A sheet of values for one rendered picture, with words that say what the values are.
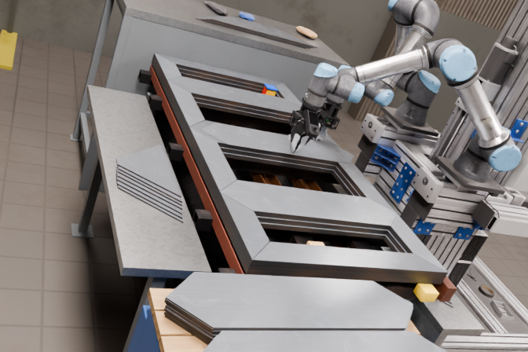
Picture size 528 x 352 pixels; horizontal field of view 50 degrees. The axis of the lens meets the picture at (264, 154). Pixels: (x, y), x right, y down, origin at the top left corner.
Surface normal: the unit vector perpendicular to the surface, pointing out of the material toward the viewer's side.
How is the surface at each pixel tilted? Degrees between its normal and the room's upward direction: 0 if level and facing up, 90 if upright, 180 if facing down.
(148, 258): 0
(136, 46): 90
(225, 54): 90
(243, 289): 0
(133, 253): 0
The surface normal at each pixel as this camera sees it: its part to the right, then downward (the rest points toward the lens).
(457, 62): -0.11, 0.30
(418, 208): -0.89, -0.16
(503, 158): 0.03, 0.51
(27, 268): 0.34, -0.85
